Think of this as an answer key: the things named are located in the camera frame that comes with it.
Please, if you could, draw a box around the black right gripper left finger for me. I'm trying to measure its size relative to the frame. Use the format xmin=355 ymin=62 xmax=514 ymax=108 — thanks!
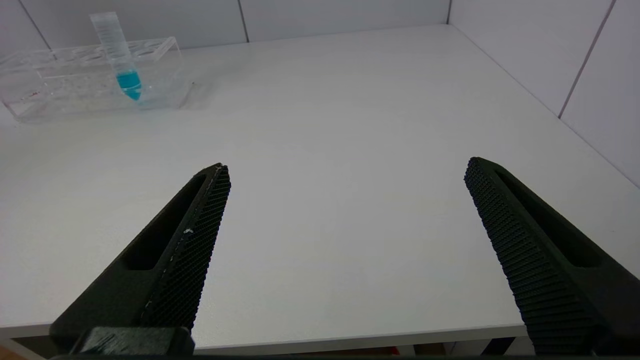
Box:
xmin=49 ymin=162 xmax=232 ymax=352

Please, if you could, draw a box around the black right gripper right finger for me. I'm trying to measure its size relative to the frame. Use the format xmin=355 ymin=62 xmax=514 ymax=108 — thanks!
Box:
xmin=463 ymin=156 xmax=640 ymax=357

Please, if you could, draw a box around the clear acrylic test tube rack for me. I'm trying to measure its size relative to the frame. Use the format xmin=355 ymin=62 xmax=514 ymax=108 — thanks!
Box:
xmin=0 ymin=35 xmax=194 ymax=124

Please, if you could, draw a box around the blue pigment test tube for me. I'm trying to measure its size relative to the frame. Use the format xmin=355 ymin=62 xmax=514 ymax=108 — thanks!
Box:
xmin=89 ymin=11 xmax=144 ymax=101

